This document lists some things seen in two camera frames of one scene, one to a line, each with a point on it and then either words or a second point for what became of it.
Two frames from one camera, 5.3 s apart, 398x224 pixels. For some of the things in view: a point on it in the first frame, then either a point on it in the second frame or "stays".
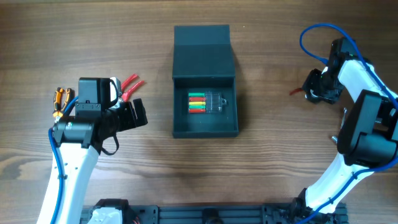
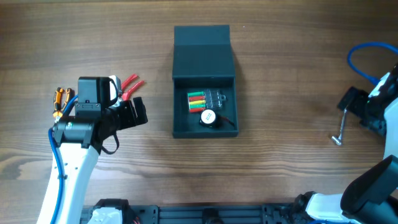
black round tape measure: (329, 91) to (209, 117)
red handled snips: (125, 95) stays
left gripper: (128, 115) stays
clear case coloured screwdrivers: (208, 102) stays
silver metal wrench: (344, 115) stays
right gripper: (319, 88) to (362, 106)
